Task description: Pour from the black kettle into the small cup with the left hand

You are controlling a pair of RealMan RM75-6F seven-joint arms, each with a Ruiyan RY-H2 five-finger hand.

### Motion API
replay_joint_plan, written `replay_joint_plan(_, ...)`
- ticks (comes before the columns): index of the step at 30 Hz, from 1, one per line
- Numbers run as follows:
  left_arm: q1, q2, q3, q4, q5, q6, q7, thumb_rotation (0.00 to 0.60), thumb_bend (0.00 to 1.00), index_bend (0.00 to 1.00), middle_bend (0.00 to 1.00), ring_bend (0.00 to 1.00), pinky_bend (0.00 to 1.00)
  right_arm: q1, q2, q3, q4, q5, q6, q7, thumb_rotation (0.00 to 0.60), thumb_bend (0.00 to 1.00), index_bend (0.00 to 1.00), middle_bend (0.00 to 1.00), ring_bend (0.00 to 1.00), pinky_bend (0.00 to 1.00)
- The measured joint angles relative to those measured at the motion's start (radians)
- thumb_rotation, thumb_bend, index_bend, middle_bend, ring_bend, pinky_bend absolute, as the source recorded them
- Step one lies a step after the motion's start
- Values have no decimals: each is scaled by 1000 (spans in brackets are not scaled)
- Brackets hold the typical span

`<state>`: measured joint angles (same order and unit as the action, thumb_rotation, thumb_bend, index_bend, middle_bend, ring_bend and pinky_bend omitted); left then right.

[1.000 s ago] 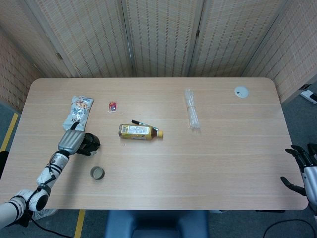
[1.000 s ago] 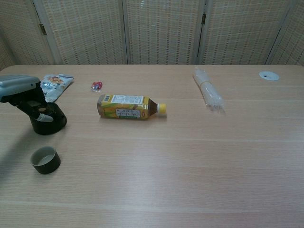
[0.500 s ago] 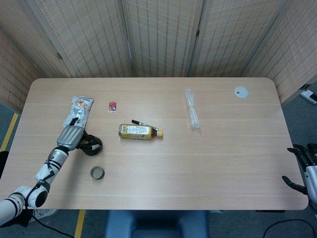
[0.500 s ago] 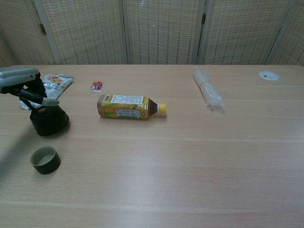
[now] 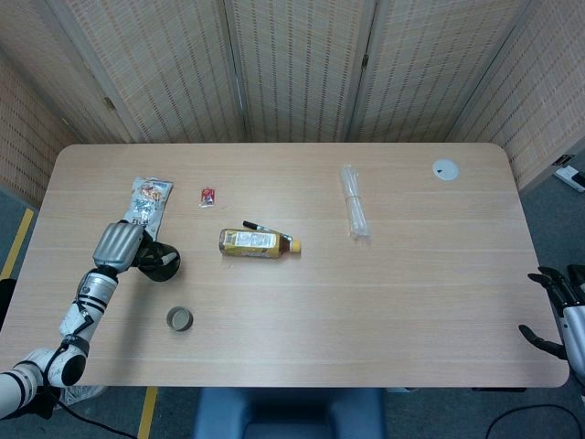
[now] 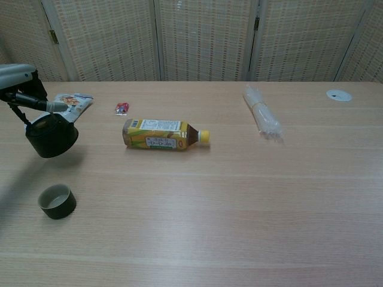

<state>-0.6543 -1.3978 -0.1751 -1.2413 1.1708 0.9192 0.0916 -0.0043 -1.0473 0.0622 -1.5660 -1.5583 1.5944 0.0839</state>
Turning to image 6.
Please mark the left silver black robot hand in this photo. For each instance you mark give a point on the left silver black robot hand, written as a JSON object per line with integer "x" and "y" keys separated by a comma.
{"x": 15, "y": 74}

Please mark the dark green ceramic cup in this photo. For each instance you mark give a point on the dark green ceramic cup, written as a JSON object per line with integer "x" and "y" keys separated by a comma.
{"x": 58, "y": 206}

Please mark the woven bamboo screen panel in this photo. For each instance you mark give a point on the woven bamboo screen panel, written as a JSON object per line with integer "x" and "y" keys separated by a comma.
{"x": 371, "y": 56}
{"x": 110, "y": 42}
{"x": 305, "y": 42}
{"x": 27, "y": 36}
{"x": 206, "y": 42}
{"x": 4, "y": 56}

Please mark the brass screen hinge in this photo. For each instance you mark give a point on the brass screen hinge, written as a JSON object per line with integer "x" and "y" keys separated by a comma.
{"x": 256, "y": 23}
{"x": 53, "y": 36}

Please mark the silver snack bag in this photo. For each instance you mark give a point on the silver snack bag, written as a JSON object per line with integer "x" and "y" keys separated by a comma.
{"x": 76, "y": 103}

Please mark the small red candy packet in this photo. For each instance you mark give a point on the small red candy packet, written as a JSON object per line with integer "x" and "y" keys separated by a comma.
{"x": 122, "y": 108}

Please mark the yellow labelled tea bottle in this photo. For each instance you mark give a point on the yellow labelled tea bottle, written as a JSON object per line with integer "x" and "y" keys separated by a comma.
{"x": 158, "y": 137}

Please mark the bundle of clear straws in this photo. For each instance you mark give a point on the bundle of clear straws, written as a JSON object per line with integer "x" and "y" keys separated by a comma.
{"x": 263, "y": 115}

